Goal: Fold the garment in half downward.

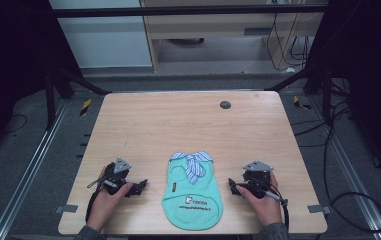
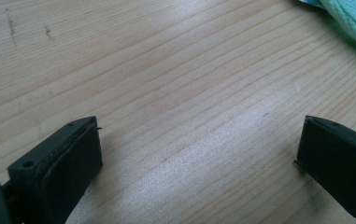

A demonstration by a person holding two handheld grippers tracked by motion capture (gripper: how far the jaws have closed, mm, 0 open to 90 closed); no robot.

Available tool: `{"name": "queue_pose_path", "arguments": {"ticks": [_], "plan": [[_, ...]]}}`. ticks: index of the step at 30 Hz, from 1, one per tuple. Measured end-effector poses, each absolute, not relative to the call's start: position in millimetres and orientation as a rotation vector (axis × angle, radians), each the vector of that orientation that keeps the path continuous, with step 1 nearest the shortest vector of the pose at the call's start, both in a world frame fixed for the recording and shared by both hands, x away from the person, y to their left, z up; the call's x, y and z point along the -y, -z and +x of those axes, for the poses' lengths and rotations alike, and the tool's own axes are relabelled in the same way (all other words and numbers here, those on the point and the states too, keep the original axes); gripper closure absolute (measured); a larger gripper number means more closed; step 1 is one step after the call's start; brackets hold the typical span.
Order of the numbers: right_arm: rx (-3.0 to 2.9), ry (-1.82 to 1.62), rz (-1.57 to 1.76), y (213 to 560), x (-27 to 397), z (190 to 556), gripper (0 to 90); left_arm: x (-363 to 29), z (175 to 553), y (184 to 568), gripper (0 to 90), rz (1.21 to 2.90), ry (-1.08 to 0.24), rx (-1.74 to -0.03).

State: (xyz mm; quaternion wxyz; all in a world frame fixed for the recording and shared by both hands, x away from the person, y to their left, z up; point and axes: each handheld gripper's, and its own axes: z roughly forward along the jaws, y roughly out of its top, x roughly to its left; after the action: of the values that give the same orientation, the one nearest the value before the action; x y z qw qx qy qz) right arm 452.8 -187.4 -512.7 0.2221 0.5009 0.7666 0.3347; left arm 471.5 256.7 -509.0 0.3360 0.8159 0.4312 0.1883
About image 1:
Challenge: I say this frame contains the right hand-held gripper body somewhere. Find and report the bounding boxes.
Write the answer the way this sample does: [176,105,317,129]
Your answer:
[240,160,275,200]

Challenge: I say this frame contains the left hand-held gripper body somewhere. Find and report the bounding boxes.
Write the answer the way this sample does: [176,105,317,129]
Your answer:
[102,157,139,196]

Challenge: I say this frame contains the teal pet shirt striped collar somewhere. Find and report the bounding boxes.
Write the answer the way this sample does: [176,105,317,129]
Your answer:
[161,150,224,232]

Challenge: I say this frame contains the person's right hand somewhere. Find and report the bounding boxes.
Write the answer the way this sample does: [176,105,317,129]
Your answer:
[235,171,284,229]

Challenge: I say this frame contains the person's left hand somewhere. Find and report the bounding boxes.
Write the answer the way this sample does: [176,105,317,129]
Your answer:
[86,181,134,233]

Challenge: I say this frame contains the black yellow striped tape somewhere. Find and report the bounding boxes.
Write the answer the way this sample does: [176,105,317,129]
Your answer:
[292,95,313,111]
[79,98,93,117]

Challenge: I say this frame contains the white cabinet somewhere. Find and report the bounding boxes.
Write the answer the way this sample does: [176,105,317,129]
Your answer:
[48,0,153,70]

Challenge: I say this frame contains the black curtain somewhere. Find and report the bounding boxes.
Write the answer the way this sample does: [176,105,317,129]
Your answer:
[0,0,82,168]
[306,0,381,188]

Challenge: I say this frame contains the left hand-held gripper cable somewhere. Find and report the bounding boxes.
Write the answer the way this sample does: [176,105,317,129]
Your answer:
[84,177,120,224]

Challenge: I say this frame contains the hand-held gripper cable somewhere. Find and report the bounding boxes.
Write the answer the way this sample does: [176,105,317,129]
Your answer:
[84,177,120,224]
[256,179,291,232]

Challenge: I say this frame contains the right hand-held gripper cable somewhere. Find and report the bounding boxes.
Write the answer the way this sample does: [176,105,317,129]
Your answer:
[256,179,291,232]

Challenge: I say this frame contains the grey metal table bracket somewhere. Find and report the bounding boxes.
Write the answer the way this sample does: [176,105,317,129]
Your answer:
[307,204,332,215]
[54,204,79,215]

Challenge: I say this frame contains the black floor cable loop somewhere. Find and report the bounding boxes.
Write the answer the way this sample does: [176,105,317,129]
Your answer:
[290,79,381,234]

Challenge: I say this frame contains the aluminium floor rail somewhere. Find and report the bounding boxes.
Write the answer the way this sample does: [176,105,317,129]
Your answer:
[0,99,70,240]
[310,95,381,240]

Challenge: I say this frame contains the black metal frame stand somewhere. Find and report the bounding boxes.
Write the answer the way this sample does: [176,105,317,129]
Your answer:
[43,66,113,132]
[265,64,335,128]

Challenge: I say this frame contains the thin black floor cable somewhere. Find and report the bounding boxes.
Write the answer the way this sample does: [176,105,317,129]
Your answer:
[2,113,29,136]

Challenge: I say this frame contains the black hanging cables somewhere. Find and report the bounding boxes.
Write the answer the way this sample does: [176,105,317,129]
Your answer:
[265,12,314,73]

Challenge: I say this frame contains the black horizontal frame bar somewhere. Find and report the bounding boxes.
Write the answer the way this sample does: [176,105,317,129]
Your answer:
[48,3,330,19]

